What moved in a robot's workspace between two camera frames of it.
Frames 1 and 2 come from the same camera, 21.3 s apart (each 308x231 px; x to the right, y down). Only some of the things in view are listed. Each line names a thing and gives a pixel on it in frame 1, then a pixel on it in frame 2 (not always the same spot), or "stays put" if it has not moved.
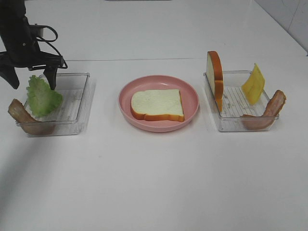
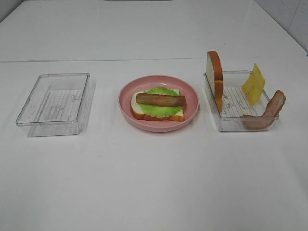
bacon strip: x=271 y=114 stays put
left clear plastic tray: x=71 y=117 stays put
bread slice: x=214 y=77 stays put
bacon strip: x=21 y=116 -> x=160 y=99
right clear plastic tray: x=238 y=114 stays put
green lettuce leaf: x=42 y=99 -> x=160 y=111
